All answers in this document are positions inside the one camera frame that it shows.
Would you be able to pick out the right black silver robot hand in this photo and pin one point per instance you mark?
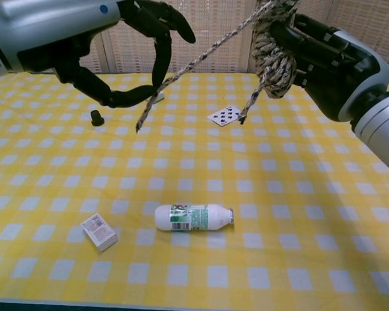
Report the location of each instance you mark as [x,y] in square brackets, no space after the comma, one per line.
[340,74]

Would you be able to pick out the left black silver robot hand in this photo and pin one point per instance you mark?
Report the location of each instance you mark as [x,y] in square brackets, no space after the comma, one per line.
[52,29]

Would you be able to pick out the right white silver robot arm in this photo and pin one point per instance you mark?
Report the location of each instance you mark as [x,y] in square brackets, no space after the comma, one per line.
[382,129]

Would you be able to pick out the yellow white checkered tablecloth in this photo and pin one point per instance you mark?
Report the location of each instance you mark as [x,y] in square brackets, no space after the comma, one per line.
[194,175]

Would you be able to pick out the small black knob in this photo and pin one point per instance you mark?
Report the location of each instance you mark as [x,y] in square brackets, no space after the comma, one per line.
[97,118]

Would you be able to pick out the spades playing card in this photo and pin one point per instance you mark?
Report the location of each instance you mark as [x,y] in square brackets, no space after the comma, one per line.
[223,116]

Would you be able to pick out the white mahjong tile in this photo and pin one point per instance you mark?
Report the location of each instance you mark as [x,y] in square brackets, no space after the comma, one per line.
[160,96]

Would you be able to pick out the woven bamboo folding screen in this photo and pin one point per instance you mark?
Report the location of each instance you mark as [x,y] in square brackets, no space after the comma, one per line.
[214,32]

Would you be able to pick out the white bottle with green label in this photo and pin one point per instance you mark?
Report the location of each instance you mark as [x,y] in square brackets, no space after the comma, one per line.
[194,217]

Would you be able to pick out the small white pink box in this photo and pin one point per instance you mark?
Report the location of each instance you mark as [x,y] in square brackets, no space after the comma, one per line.
[99,231]

